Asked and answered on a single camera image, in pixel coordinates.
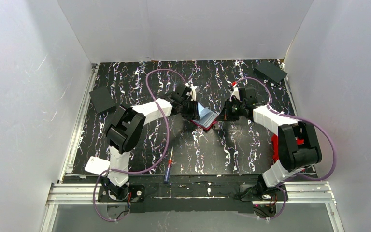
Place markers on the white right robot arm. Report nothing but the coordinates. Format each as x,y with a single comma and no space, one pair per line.
292,157

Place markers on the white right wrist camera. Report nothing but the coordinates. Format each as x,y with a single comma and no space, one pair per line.
234,91

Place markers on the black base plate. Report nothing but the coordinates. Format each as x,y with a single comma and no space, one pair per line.
250,193
131,193

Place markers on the aluminium left side rail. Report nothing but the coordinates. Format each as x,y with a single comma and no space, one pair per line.
67,167

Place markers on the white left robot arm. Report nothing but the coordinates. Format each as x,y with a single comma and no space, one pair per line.
125,128

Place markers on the red leather card holder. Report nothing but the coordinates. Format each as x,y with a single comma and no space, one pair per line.
207,117

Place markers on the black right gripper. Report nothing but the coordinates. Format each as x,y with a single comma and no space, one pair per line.
227,110

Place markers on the black block far left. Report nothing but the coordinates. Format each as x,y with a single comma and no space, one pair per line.
102,100

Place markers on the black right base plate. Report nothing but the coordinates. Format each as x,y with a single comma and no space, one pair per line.
250,193

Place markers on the blue red screwdriver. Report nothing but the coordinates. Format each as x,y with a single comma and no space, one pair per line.
168,170

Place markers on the white card near left base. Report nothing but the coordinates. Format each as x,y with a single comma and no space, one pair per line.
96,165

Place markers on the black block far right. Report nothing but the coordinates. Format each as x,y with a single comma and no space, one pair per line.
270,71

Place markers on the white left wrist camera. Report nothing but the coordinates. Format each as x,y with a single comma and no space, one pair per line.
193,92

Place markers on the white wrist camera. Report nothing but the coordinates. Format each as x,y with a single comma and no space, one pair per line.
234,91
193,92

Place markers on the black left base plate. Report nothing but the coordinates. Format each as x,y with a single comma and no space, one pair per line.
131,193

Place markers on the black block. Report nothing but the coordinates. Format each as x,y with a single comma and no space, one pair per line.
102,100
270,71

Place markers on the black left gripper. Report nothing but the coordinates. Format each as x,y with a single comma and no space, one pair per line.
191,108

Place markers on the aluminium front rail frame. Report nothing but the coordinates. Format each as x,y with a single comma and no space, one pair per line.
191,195

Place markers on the red plastic bin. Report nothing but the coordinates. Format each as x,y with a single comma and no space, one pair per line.
275,141

